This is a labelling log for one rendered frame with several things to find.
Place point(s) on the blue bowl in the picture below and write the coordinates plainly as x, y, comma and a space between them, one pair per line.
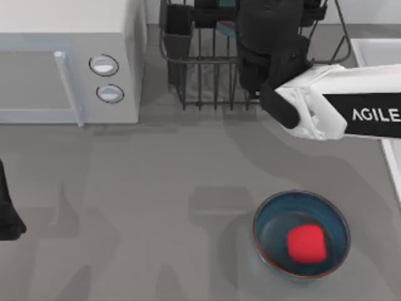
226, 29
269, 229

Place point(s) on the pale microwave oven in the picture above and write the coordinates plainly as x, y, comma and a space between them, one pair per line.
131, 47

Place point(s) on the small microwave knob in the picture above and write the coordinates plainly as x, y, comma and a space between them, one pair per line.
110, 93

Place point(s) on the microwave oven door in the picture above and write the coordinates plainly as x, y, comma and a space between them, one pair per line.
28, 81

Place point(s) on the red cube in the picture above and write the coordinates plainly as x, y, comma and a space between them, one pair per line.
306, 244

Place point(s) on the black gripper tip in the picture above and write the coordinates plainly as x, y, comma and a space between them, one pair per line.
9, 213

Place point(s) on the black utensil holder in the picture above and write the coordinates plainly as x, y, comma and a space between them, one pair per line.
177, 40

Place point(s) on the large microwave knob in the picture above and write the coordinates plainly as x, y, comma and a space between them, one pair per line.
104, 65

